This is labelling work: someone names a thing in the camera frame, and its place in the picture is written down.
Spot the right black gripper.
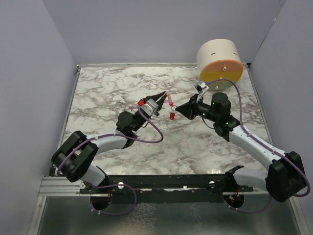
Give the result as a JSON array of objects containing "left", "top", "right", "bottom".
[{"left": 176, "top": 94, "right": 219, "bottom": 122}]

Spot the pink strap keyring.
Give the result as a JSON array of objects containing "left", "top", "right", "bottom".
[{"left": 164, "top": 93, "right": 175, "bottom": 111}]

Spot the red tag key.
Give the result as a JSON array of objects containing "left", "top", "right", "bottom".
[{"left": 169, "top": 111, "right": 176, "bottom": 120}]

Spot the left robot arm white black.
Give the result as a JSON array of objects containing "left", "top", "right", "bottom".
[{"left": 51, "top": 92, "right": 173, "bottom": 193}]

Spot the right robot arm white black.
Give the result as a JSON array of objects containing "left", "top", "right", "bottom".
[{"left": 176, "top": 93, "right": 310, "bottom": 202}]

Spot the round beige drawer box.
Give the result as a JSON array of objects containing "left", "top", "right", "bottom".
[{"left": 196, "top": 39, "right": 243, "bottom": 91}]

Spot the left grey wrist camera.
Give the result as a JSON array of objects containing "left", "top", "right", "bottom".
[{"left": 138, "top": 99, "right": 159, "bottom": 117}]

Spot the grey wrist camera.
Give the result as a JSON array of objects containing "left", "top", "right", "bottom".
[
  {"left": 194, "top": 81, "right": 209, "bottom": 102},
  {"left": 138, "top": 99, "right": 159, "bottom": 117}
]

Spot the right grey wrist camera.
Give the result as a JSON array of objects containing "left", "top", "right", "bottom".
[{"left": 194, "top": 81, "right": 209, "bottom": 102}]

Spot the black mounting rail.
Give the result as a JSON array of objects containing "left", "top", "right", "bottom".
[{"left": 80, "top": 174, "right": 253, "bottom": 204}]

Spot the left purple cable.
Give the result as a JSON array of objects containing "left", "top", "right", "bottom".
[{"left": 56, "top": 107, "right": 164, "bottom": 177}]

